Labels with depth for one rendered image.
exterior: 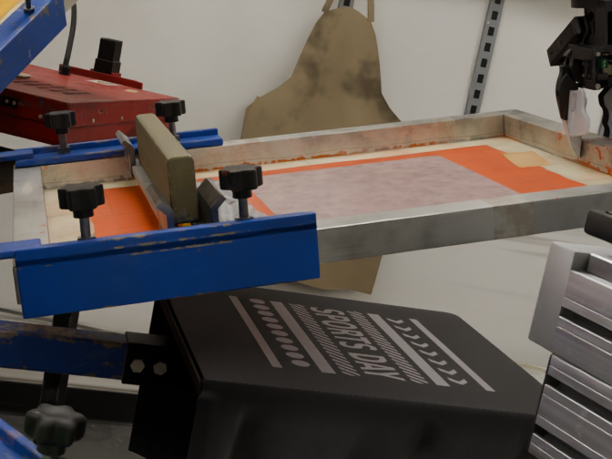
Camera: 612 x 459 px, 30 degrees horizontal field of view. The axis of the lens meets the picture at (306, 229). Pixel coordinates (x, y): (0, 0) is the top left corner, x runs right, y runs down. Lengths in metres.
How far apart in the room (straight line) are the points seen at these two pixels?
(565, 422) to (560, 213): 0.35
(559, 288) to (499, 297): 2.89
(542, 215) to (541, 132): 0.45
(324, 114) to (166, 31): 0.54
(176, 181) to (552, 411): 0.49
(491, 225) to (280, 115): 2.25
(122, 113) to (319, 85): 1.10
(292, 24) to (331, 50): 0.14
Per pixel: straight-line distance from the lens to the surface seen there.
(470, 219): 1.23
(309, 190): 1.51
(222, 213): 1.39
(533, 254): 3.89
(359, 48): 3.51
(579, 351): 0.97
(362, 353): 1.49
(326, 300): 1.72
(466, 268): 3.81
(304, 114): 3.48
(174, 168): 1.25
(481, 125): 1.81
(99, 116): 2.41
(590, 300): 0.96
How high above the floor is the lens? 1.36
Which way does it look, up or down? 10 degrees down
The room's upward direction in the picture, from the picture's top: 11 degrees clockwise
